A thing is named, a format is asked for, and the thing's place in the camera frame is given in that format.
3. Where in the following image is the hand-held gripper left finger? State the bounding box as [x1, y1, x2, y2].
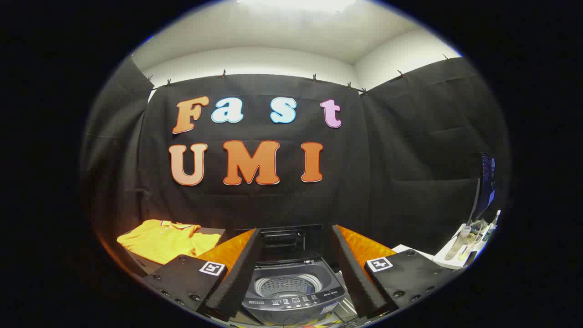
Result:
[145, 228, 265, 322]

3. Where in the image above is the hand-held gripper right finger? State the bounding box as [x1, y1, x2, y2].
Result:
[331, 224, 456, 319]

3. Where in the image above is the tinted washing machine lid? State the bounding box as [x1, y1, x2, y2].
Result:
[257, 224, 325, 265]

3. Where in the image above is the dark grey washing machine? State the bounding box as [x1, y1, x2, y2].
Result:
[241, 223, 347, 327]

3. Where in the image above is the yellow polo shirt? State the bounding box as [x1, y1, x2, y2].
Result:
[117, 220, 224, 265]

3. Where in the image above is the grey cabinet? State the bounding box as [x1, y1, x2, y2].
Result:
[122, 226, 228, 275]

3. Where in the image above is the black backdrop cloth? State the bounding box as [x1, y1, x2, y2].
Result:
[82, 57, 511, 258]

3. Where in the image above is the white side table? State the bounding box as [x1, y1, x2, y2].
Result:
[392, 222, 492, 270]

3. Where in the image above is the clear plastic bottle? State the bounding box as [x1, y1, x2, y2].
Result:
[444, 225, 472, 261]

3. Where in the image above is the slim white-capped bottle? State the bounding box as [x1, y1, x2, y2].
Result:
[482, 210, 501, 243]

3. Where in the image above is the black computer monitor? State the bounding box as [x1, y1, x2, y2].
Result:
[469, 152, 497, 225]

